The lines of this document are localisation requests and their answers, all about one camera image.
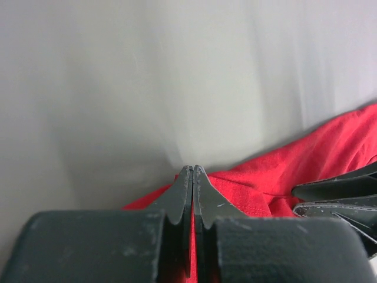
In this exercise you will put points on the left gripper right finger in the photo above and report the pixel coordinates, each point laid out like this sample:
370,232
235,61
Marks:
226,238

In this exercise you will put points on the red t-shirt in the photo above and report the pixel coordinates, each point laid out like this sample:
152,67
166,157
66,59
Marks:
261,186

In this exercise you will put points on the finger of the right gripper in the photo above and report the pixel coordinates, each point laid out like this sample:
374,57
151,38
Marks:
357,183
359,213

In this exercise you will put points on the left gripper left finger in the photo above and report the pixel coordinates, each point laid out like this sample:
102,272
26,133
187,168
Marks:
144,245

